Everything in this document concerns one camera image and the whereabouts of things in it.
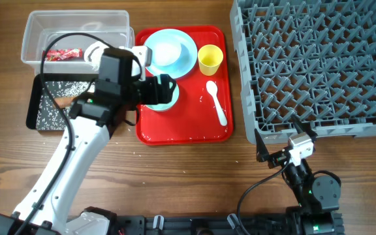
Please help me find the light blue small bowl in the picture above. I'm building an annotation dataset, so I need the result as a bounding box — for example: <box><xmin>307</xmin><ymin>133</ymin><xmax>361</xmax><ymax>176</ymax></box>
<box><xmin>153</xmin><ymin>41</ymin><xmax>181</xmax><ymax>67</ymax></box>

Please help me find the grey dishwasher rack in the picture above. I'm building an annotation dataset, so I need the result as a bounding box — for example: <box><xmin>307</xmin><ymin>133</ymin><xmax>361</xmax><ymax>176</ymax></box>
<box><xmin>230</xmin><ymin>0</ymin><xmax>376</xmax><ymax>144</ymax></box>

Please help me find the pale green bowl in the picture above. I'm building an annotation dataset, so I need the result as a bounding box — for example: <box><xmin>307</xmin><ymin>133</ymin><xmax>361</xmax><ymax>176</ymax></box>
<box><xmin>146</xmin><ymin>85</ymin><xmax>180</xmax><ymax>112</ymax></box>

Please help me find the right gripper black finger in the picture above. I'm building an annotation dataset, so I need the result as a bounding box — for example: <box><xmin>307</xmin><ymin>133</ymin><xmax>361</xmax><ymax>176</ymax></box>
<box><xmin>291</xmin><ymin>114</ymin><xmax>317</xmax><ymax>141</ymax></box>
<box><xmin>254</xmin><ymin>129</ymin><xmax>270</xmax><ymax>163</ymax></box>

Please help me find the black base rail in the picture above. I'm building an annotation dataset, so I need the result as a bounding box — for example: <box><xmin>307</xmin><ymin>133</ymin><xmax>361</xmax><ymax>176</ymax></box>
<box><xmin>109</xmin><ymin>213</ymin><xmax>345</xmax><ymax>235</ymax></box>

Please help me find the yellow plastic cup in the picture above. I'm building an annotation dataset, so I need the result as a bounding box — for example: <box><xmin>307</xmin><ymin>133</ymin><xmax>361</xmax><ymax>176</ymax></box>
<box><xmin>198</xmin><ymin>44</ymin><xmax>224</xmax><ymax>76</ymax></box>

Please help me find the red serving tray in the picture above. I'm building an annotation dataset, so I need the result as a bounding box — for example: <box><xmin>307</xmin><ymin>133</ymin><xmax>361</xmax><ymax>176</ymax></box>
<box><xmin>134</xmin><ymin>25</ymin><xmax>234</xmax><ymax>146</ymax></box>

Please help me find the white tissue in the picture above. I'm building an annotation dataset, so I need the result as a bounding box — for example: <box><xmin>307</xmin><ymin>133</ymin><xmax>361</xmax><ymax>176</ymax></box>
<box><xmin>84</xmin><ymin>41</ymin><xmax>108</xmax><ymax>72</ymax></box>

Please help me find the light blue plate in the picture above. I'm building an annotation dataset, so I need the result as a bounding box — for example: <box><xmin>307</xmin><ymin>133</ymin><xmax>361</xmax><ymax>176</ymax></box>
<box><xmin>144</xmin><ymin>29</ymin><xmax>197</xmax><ymax>79</ymax></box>

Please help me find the white rice pile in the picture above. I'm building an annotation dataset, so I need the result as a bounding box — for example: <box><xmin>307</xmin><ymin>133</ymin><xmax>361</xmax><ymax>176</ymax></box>
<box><xmin>36</xmin><ymin>81</ymin><xmax>89</xmax><ymax>131</ymax></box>

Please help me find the white plastic spoon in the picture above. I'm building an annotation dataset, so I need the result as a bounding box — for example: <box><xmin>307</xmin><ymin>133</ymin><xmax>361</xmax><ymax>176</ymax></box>
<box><xmin>206</xmin><ymin>80</ymin><xmax>228</xmax><ymax>126</ymax></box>

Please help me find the red snack wrapper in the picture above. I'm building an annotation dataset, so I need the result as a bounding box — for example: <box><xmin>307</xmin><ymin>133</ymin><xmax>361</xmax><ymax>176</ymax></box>
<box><xmin>42</xmin><ymin>48</ymin><xmax>83</xmax><ymax>61</ymax></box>

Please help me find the black plastic tray bin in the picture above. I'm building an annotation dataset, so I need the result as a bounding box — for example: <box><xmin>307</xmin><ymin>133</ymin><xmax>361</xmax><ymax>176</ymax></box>
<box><xmin>26</xmin><ymin>74</ymin><xmax>98</xmax><ymax>131</ymax></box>

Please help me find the orange carrot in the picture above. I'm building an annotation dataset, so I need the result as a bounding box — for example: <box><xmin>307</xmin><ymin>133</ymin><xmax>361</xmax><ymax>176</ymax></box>
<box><xmin>54</xmin><ymin>96</ymin><xmax>76</xmax><ymax>109</ymax></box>

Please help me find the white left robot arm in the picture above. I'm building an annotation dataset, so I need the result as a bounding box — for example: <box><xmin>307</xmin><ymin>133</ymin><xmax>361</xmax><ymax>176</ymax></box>
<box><xmin>0</xmin><ymin>74</ymin><xmax>177</xmax><ymax>234</ymax></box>

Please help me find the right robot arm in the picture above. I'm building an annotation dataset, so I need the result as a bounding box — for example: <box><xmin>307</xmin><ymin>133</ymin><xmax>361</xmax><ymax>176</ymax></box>
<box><xmin>255</xmin><ymin>116</ymin><xmax>345</xmax><ymax>234</ymax></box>

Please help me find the clear plastic waste bin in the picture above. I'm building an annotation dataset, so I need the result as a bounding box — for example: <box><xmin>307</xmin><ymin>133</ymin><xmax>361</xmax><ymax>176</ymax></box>
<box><xmin>21</xmin><ymin>10</ymin><xmax>134</xmax><ymax>74</ymax></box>

